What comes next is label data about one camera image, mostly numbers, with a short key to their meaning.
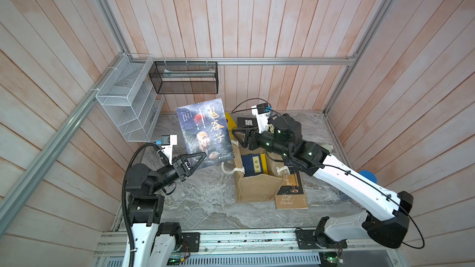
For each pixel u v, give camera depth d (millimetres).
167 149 542
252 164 899
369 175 730
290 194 844
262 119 557
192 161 568
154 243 592
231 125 1139
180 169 514
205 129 576
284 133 467
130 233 440
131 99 701
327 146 953
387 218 401
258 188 740
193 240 735
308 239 737
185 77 1021
